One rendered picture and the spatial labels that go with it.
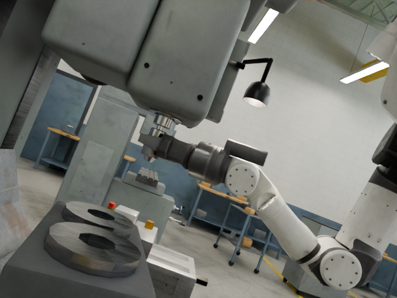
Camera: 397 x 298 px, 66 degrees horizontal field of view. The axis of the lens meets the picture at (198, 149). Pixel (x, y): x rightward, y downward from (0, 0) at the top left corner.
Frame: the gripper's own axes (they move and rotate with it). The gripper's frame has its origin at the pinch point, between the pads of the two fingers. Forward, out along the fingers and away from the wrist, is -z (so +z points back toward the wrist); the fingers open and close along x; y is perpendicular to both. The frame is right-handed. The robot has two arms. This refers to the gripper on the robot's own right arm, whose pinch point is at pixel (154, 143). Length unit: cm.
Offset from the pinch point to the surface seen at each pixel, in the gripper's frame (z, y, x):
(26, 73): -37.1, -5.3, 5.2
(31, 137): -478, 67, -525
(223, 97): 11.8, -16.4, -1.5
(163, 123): 1.2, -5.1, 2.1
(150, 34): -5.2, -21.2, 11.8
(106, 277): 17, 13, 45
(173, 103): 4.3, -9.1, 8.9
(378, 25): 149, -418, -595
